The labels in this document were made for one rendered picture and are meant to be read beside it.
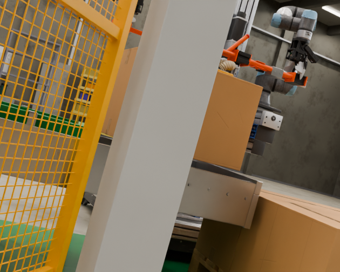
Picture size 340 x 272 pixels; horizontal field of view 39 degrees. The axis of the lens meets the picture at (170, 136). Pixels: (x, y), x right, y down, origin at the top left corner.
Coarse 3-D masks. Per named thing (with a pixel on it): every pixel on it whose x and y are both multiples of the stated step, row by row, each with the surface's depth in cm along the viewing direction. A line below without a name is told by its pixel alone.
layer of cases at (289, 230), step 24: (264, 192) 246; (264, 216) 206; (288, 216) 191; (312, 216) 182; (336, 216) 217; (216, 240) 238; (240, 240) 218; (264, 240) 201; (288, 240) 187; (312, 240) 174; (336, 240) 165; (216, 264) 232; (240, 264) 213; (264, 264) 197; (288, 264) 183; (312, 264) 171; (336, 264) 166
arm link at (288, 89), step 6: (294, 12) 288; (300, 12) 287; (300, 18) 287; (294, 36) 294; (288, 54) 298; (288, 60) 298; (276, 84) 300; (282, 84) 299; (288, 84) 298; (276, 90) 302; (282, 90) 301; (288, 90) 300; (294, 90) 299
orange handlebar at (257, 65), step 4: (132, 28) 238; (132, 32) 239; (136, 32) 239; (140, 32) 240; (224, 52) 227; (228, 52) 228; (232, 52) 229; (228, 56) 233; (232, 56) 229; (252, 60) 233; (256, 60) 235; (252, 64) 234; (256, 64) 234; (260, 64) 235; (264, 64) 237; (256, 68) 239; (260, 68) 236; (264, 68) 237; (268, 68) 237; (272, 68) 238; (284, 72) 241; (284, 76) 242; (288, 76) 242; (292, 76) 243
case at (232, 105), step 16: (128, 64) 208; (128, 80) 202; (224, 80) 210; (240, 80) 213; (112, 96) 219; (224, 96) 211; (240, 96) 214; (256, 96) 217; (112, 112) 212; (208, 112) 209; (224, 112) 211; (240, 112) 215; (112, 128) 206; (208, 128) 209; (224, 128) 212; (240, 128) 215; (208, 144) 210; (224, 144) 213; (240, 144) 216; (208, 160) 211; (224, 160) 214; (240, 160) 217
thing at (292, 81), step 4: (288, 72) 247; (292, 72) 244; (296, 76) 244; (304, 76) 245; (284, 80) 248; (288, 80) 245; (292, 80) 242; (296, 80) 244; (300, 80) 245; (304, 80) 245; (296, 84) 247; (300, 84) 244; (304, 84) 245
